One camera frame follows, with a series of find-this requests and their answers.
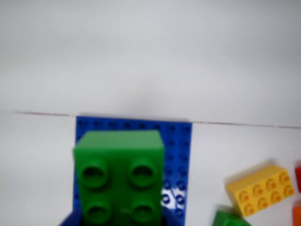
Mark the green 2x4 block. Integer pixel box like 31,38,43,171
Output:
72,130,165,226

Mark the red 2x2 block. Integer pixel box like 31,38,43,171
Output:
294,161,301,193

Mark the yellow 2x4 block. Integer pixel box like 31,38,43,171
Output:
225,164,295,218

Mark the blue 8x8 baseplate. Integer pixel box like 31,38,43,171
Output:
75,115,193,226

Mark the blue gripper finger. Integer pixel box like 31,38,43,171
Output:
161,204,183,226
58,210,83,226

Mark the green 2x2 block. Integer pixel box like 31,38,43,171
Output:
213,210,252,226

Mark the orange 2x2 block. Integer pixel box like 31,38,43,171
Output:
292,206,301,226

